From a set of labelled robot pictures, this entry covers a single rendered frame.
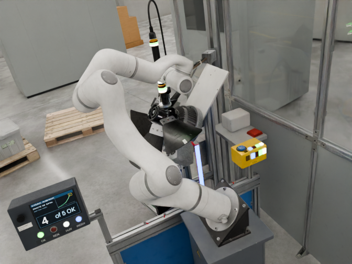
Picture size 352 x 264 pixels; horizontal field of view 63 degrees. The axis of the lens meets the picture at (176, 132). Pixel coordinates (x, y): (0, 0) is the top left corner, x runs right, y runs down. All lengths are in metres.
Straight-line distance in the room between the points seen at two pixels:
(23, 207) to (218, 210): 0.75
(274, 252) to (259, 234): 1.14
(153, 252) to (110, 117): 0.91
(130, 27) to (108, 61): 8.78
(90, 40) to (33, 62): 1.35
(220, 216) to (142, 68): 0.67
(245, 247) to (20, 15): 6.32
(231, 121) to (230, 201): 0.93
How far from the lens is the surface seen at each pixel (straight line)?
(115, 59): 1.12
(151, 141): 1.75
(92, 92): 0.99
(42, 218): 1.29
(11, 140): 4.30
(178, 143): 1.50
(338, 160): 1.77
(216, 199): 1.19
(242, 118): 2.12
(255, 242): 1.30
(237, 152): 1.54
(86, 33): 7.23
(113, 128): 1.00
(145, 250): 1.64
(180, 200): 1.11
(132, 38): 9.95
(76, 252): 2.78
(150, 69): 1.21
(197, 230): 1.35
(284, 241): 2.52
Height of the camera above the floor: 1.93
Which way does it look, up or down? 29 degrees down
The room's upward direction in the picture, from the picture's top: 10 degrees counter-clockwise
